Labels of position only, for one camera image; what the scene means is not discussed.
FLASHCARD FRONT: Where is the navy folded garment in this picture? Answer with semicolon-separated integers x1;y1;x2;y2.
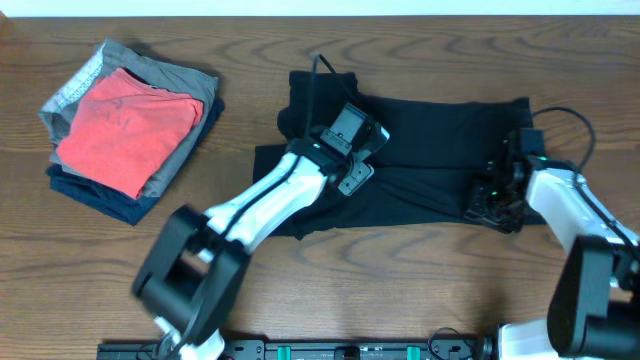
46;97;225;226

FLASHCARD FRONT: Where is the black polo shirt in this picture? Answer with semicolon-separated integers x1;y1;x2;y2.
273;71;533;239

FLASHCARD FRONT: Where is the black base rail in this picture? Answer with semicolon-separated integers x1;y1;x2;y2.
96;338;501;360

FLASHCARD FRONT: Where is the left black cable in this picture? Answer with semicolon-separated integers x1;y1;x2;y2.
159;53;361;359

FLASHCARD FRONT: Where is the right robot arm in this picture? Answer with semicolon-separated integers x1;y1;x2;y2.
465;154;639;359

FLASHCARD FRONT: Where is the red folded shirt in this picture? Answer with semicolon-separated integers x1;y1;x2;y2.
57;68;204;199

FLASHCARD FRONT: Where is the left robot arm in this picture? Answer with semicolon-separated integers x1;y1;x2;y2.
132;125;390;359

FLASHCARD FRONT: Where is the grey folded garment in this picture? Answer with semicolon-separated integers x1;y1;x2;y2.
38;38;218;197

